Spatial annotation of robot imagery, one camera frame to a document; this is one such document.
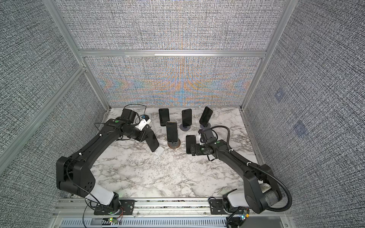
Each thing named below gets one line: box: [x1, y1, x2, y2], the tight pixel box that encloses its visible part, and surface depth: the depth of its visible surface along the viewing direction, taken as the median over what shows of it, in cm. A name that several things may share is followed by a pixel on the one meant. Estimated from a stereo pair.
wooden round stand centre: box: [167, 138, 182, 150], surface depth 99 cm
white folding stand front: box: [153, 145, 164, 157], surface depth 95 cm
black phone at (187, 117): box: [181, 108, 193, 127], surface depth 98 cm
